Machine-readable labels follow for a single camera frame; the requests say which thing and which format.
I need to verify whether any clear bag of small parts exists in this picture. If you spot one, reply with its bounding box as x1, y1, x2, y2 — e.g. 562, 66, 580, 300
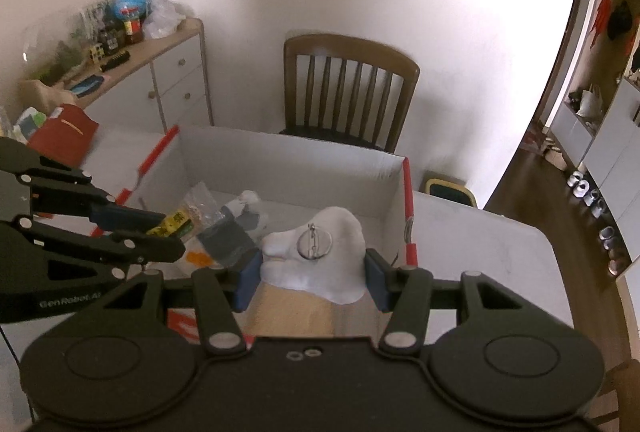
182, 182, 227, 237

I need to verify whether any brown wooden chair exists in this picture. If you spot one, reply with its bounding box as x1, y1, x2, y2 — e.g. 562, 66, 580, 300
277, 32, 421, 153
594, 358, 640, 429

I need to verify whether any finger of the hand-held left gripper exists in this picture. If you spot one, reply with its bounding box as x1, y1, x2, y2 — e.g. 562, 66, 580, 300
10, 216, 187, 281
17, 168, 167, 233

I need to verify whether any red hanging cloth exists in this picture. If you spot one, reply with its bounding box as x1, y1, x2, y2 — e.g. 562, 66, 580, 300
590, 0, 614, 50

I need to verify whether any clear crumpled plastic bag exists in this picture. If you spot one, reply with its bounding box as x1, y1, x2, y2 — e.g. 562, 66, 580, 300
142, 0, 187, 40

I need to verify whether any stool with green cushion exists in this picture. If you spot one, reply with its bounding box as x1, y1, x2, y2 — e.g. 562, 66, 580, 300
423, 170, 479, 211

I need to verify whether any white grey sock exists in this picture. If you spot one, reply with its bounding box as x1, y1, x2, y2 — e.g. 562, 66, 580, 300
220, 190, 272, 233

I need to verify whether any white plush keychain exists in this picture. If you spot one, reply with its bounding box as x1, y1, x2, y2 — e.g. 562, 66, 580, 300
260, 206, 367, 305

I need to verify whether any red paper bag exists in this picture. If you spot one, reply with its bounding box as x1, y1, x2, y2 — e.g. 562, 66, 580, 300
27, 104, 101, 169

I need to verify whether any white tote bag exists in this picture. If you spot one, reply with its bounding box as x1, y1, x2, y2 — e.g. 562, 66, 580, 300
575, 84, 606, 118

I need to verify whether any black hairbrush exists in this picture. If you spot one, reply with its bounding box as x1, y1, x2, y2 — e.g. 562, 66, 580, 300
99, 50, 132, 73

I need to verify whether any blue black pouch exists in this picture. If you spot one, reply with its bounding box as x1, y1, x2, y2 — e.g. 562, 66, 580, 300
70, 74, 106, 95

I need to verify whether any green white packet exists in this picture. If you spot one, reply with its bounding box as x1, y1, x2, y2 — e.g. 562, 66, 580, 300
12, 106, 49, 143

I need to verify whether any tan paper bag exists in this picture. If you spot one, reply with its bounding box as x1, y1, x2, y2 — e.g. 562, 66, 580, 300
20, 78, 77, 111

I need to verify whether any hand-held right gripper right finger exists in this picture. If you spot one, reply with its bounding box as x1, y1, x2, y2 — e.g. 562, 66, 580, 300
364, 248, 531, 356

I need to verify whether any red white cardboard box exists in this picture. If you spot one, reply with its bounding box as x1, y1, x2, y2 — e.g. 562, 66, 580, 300
90, 124, 419, 344

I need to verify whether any blue globe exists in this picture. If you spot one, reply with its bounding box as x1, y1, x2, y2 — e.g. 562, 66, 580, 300
114, 0, 151, 20

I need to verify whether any white shoe cabinet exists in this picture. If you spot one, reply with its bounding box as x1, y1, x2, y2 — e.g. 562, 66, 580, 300
547, 0, 640, 225

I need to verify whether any pair of beige slippers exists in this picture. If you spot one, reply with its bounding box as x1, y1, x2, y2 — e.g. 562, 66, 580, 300
539, 137, 567, 169

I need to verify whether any black hanging bag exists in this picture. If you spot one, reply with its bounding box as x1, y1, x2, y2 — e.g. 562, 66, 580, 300
607, 0, 634, 40

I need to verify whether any row of shoes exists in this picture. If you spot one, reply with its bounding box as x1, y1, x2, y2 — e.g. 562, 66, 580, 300
567, 169, 629, 277

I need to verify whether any bottle with red cap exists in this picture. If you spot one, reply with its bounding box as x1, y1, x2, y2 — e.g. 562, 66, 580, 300
122, 9, 146, 45

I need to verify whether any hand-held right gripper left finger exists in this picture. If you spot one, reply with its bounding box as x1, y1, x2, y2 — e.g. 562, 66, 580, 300
102, 250, 264, 355

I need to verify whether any yellow green packet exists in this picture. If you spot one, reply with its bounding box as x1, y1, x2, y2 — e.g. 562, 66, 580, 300
147, 209, 194, 241

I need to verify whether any white sideboard cabinet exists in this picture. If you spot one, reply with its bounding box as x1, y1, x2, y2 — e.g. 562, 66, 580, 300
20, 16, 216, 137

